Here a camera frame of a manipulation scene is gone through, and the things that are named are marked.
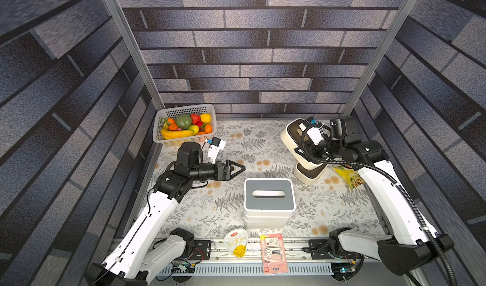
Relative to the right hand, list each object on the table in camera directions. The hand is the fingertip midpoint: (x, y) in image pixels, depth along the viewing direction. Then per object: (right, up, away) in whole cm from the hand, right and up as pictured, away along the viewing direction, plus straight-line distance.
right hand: (300, 144), depth 72 cm
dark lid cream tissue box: (-4, +4, -2) cm, 6 cm away
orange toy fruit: (-43, +8, +37) cm, 58 cm away
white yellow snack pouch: (-25, -36, -4) cm, 44 cm away
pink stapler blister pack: (-10, -42, 0) cm, 44 cm away
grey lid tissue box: (-13, -18, -7) cm, 23 cm away
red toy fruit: (-51, +14, +40) cm, 66 cm away
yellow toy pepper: (-46, +15, +42) cm, 64 cm away
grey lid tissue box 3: (-13, -34, +5) cm, 37 cm away
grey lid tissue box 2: (-13, -26, -6) cm, 30 cm away
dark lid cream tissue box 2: (+9, -16, +16) cm, 24 cm away
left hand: (-24, -8, -7) cm, 26 cm away
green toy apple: (-50, +8, +33) cm, 60 cm away
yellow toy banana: (-64, +4, +29) cm, 70 cm away
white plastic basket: (-58, +11, +35) cm, 68 cm away
